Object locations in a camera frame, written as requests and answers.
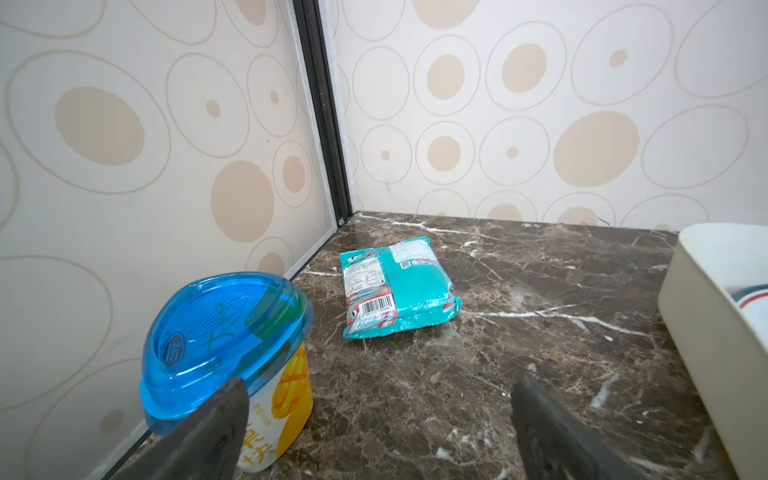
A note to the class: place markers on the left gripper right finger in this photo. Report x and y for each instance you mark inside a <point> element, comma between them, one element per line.
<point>554,444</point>

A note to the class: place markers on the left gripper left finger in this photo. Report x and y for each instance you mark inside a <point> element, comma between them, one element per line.
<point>206,445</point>

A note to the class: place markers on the white plate red green characters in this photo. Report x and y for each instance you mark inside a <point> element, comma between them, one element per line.
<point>753,303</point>

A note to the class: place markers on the white plastic bin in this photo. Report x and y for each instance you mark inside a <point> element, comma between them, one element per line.
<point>723,354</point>

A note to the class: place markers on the blue lidded cup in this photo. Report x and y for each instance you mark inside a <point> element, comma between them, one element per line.
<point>247,325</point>

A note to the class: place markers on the green snack packet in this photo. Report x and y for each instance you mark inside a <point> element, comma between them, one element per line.
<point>394,289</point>

